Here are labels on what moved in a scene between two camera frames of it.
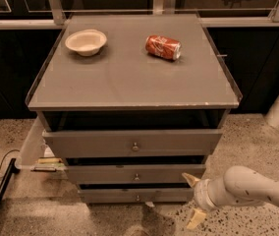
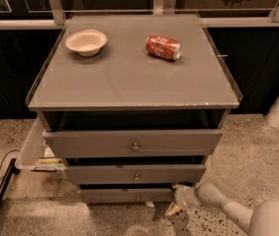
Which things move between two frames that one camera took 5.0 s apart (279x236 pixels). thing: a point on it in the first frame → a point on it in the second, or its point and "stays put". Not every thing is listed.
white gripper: x=200 y=193 → x=182 y=196
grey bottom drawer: x=136 y=195 stays put
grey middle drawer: x=135 y=174 stays put
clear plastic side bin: x=33 y=156 stays put
